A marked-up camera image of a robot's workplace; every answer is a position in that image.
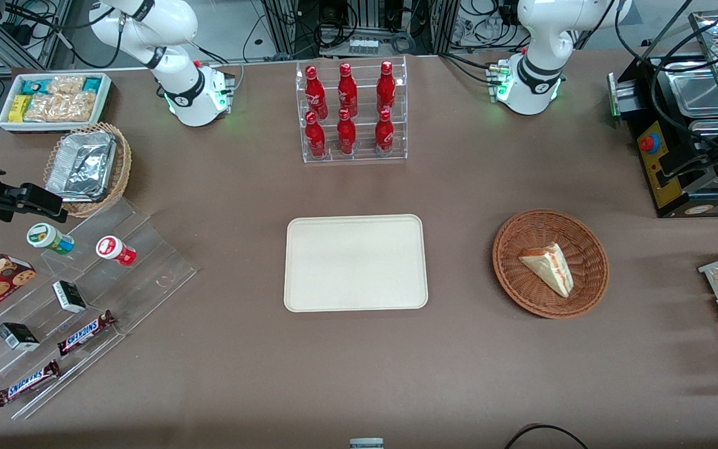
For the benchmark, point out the green lid yogurt cup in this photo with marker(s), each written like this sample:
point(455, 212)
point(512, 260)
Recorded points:
point(44, 236)

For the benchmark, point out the clear cracker bag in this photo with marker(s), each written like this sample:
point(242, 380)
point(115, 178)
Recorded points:
point(66, 85)
point(63, 107)

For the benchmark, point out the aluminium foil tray stack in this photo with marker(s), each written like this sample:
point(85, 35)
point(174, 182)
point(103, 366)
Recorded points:
point(81, 165)

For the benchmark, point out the clear acrylic bottle rack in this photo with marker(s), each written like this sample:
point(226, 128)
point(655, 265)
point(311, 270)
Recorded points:
point(364, 134)

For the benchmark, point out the white rectangular snack container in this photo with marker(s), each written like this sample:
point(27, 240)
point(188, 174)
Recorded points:
point(53, 126)

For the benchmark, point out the teal snack packet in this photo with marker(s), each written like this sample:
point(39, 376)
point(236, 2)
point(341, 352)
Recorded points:
point(35, 86)
point(92, 84)

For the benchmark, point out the red cola bottle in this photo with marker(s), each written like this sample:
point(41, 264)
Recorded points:
point(346, 134)
point(386, 90)
point(347, 92)
point(315, 93)
point(384, 134)
point(315, 140)

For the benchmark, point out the tan wicker basket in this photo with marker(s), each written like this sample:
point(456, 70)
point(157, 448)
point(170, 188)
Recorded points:
point(123, 165)

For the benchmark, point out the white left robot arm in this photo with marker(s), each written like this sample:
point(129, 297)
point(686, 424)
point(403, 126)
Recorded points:
point(540, 37)

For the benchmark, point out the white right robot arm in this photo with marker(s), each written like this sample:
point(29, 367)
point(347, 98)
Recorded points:
point(178, 25)

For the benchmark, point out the beige plastic tray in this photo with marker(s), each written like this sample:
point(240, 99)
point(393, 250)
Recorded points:
point(353, 262)

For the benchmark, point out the white power strip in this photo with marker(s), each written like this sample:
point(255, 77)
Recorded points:
point(364, 45)

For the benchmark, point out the red lid yogurt cup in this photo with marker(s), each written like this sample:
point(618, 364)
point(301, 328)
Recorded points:
point(111, 248)

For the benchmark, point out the clear acrylic step display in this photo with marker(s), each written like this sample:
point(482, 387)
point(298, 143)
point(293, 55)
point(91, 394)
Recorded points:
point(147, 274)

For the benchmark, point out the small dark green box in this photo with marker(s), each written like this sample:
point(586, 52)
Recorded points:
point(18, 337)
point(69, 296)

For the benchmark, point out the triangular sandwich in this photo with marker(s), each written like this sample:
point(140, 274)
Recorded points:
point(549, 267)

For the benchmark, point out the small grey device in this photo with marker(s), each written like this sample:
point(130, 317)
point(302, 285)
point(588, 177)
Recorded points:
point(366, 443)

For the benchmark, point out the Snickers chocolate bar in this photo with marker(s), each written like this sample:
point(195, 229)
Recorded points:
point(85, 333)
point(27, 383)

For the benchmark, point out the yellow snack packet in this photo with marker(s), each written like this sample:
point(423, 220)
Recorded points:
point(19, 109)

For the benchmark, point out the brown round wicker basket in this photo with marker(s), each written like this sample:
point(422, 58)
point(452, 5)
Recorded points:
point(521, 284)

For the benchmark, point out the black food warmer machine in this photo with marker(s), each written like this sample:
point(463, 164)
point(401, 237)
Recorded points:
point(664, 187)

